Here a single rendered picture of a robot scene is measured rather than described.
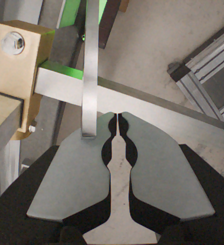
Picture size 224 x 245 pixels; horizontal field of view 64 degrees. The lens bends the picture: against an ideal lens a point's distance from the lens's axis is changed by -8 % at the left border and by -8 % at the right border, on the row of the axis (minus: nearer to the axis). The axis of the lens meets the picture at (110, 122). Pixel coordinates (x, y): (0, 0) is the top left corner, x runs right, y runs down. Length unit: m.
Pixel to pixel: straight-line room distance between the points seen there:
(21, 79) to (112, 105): 0.10
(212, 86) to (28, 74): 0.89
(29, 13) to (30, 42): 0.26
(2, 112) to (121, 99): 0.12
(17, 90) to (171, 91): 1.03
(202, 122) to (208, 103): 0.78
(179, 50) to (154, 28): 0.18
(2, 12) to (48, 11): 0.15
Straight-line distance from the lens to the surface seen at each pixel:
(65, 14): 0.26
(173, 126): 0.23
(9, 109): 0.20
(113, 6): 0.34
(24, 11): 0.46
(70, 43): 0.35
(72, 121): 1.24
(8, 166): 0.68
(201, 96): 0.98
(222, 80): 1.02
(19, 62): 0.20
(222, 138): 0.27
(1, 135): 0.19
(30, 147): 0.48
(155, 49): 1.08
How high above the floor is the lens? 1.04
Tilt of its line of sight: 59 degrees down
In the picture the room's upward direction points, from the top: 179 degrees counter-clockwise
